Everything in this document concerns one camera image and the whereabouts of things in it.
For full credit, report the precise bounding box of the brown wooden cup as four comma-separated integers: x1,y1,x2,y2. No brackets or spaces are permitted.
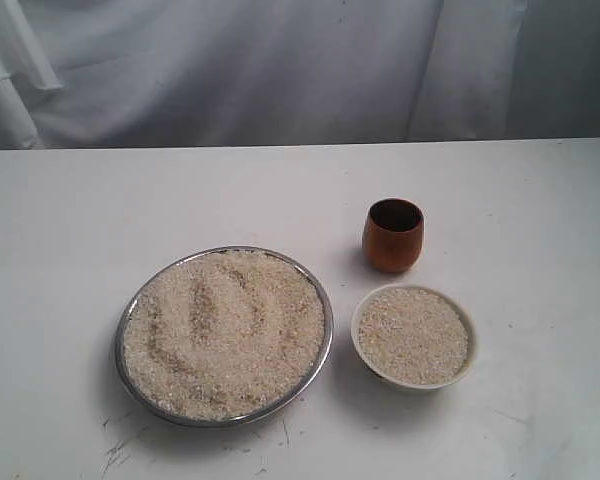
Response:
362,198,425,274

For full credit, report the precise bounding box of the rice in steel tray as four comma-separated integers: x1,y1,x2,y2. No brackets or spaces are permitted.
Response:
125,252,323,419

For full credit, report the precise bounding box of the rice in white bowl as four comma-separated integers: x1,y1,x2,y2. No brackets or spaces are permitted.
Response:
357,289,470,386

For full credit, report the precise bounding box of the white ceramic bowl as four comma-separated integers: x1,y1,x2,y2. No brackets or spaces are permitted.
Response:
350,284,480,392

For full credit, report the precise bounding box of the large steel rice tray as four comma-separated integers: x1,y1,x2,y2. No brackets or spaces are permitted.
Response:
114,245,334,428

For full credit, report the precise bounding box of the white backdrop cloth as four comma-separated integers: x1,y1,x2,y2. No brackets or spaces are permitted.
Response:
0,1,600,149

